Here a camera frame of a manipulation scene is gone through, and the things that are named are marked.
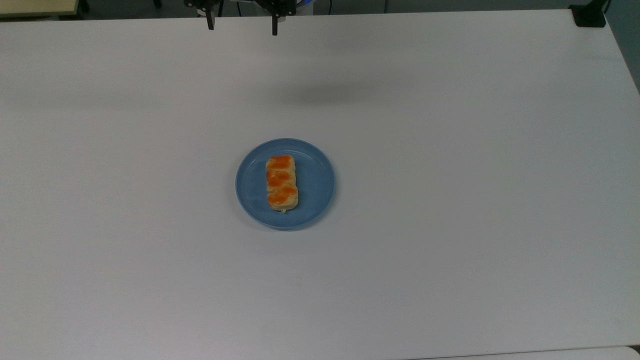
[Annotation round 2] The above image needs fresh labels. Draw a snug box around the light wooden table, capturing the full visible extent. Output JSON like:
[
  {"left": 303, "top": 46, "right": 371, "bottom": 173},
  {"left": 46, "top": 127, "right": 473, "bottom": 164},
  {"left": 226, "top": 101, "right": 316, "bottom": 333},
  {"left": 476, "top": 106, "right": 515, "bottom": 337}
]
[{"left": 0, "top": 0, "right": 82, "bottom": 19}]

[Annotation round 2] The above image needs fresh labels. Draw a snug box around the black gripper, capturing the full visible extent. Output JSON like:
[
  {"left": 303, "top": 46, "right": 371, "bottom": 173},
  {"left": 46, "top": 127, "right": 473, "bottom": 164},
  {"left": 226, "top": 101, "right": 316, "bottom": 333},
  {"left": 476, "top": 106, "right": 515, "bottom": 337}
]
[{"left": 183, "top": 0, "right": 298, "bottom": 37}]

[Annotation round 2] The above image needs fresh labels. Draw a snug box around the blue round plate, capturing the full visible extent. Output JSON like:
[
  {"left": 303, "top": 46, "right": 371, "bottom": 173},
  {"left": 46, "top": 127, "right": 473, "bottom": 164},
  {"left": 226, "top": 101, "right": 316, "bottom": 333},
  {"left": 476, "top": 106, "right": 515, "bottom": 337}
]
[{"left": 234, "top": 137, "right": 336, "bottom": 232}]

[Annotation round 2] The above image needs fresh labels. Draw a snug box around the orange glazed bread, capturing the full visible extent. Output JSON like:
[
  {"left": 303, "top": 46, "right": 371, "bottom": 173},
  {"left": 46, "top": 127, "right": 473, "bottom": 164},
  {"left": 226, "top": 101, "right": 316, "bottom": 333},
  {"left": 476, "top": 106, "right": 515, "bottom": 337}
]
[{"left": 265, "top": 154, "right": 300, "bottom": 214}]

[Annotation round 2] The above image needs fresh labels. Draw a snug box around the black table clamp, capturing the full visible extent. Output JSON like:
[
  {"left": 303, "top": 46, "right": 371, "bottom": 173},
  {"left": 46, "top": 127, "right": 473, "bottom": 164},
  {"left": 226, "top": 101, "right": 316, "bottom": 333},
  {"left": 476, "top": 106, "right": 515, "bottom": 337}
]
[{"left": 569, "top": 0, "right": 612, "bottom": 29}]

